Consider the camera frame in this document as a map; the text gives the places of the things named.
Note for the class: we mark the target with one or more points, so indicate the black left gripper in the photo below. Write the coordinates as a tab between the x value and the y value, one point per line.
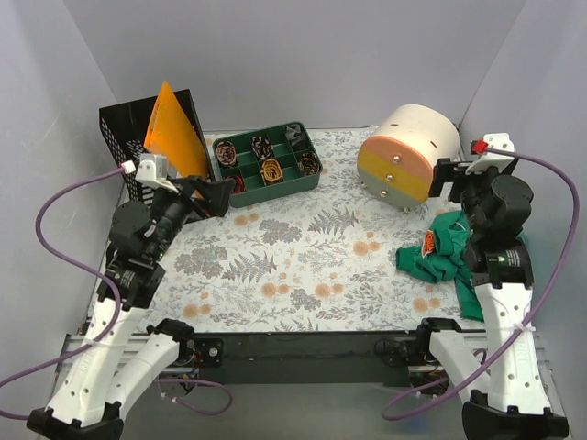
191	193

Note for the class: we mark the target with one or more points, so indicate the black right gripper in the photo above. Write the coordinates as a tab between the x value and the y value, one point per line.
457	172

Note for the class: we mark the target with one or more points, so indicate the cream cylindrical drawer box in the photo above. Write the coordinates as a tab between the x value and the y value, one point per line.
395	163

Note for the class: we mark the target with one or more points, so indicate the orange plastic folder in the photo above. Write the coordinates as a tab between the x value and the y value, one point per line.
170	134

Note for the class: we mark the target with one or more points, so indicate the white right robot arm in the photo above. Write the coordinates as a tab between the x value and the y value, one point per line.
508	400

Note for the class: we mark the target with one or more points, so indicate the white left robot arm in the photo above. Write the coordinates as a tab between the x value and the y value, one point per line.
97	393

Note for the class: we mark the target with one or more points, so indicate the green compartment tray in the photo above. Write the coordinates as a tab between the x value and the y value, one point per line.
268	163

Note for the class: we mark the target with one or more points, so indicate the green cloth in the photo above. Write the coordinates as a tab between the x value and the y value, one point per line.
441	258

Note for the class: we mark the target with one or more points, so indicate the black mesh file holder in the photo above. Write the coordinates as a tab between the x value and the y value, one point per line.
124	127

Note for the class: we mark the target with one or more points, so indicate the floral table mat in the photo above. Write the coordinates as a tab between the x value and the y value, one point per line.
322	260

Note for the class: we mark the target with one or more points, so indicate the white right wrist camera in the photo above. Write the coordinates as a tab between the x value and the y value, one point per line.
491	151

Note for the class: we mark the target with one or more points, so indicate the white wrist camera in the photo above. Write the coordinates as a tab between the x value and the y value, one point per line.
151	171
491	151

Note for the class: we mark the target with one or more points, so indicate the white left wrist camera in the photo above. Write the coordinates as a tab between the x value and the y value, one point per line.
151	171

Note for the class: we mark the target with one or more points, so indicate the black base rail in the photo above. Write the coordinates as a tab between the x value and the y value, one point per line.
385	357

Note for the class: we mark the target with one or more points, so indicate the aluminium frame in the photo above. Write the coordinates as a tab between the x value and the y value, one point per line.
179	404

